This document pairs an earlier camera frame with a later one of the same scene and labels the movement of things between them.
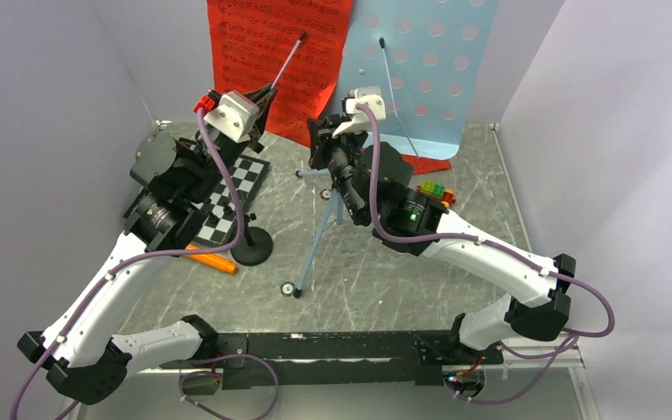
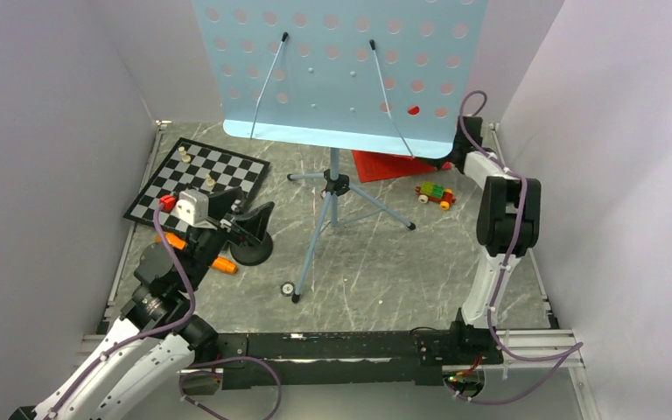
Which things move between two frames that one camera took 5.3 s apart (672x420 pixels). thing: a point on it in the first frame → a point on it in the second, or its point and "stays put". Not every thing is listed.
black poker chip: x=287 y=289 stays put
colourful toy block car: x=438 y=191 stays put
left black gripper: x=262 y=98 → x=220 y=204
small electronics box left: x=199 y=383 stays put
